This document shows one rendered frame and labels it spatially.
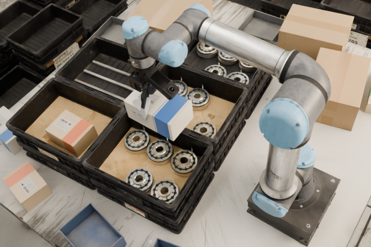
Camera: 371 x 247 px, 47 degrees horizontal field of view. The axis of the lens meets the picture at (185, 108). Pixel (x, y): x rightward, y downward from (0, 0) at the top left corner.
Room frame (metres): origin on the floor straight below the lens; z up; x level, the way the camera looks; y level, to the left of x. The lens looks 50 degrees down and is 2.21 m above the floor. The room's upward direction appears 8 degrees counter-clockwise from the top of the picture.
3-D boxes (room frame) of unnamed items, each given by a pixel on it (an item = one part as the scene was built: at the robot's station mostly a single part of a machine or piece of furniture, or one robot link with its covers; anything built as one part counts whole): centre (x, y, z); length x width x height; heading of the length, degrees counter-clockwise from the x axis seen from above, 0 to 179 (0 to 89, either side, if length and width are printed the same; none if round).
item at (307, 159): (0.73, -0.34, 0.97); 0.13 x 0.12 x 0.14; 138
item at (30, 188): (0.94, 0.68, 0.74); 0.16 x 0.12 x 0.07; 37
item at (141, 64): (0.95, 0.11, 1.33); 0.08 x 0.08 x 0.05
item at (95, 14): (2.45, 0.53, 0.31); 0.40 x 0.30 x 0.34; 138
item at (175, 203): (0.88, 0.16, 0.92); 0.40 x 0.30 x 0.02; 54
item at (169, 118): (0.94, 0.09, 1.10); 0.20 x 0.12 x 0.09; 48
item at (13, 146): (1.24, 0.81, 0.75); 0.20 x 0.12 x 0.09; 44
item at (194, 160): (0.87, 0.03, 0.86); 0.10 x 0.10 x 0.01
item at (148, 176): (0.82, 0.21, 0.86); 0.10 x 0.10 x 0.01
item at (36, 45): (2.16, 0.80, 0.37); 0.40 x 0.30 x 0.45; 138
